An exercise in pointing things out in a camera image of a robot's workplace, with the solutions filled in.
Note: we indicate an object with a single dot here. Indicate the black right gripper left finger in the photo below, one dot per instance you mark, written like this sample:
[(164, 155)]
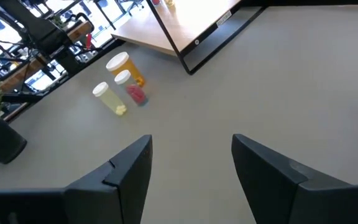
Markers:
[(123, 193)]

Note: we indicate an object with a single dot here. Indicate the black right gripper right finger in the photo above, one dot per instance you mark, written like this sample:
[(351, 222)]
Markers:
[(272, 189)]

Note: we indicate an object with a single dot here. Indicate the pale yellow pill bottle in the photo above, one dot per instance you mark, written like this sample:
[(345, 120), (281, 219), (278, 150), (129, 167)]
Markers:
[(110, 99), (169, 2)]

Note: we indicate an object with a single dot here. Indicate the orange pill bottle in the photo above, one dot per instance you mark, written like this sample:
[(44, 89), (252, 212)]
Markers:
[(129, 70)]

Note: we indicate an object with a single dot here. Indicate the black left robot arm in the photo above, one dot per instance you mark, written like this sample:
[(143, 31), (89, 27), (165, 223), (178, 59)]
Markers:
[(42, 31)]

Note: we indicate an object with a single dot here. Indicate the open laptop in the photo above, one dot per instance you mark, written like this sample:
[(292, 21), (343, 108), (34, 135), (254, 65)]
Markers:
[(40, 81)]

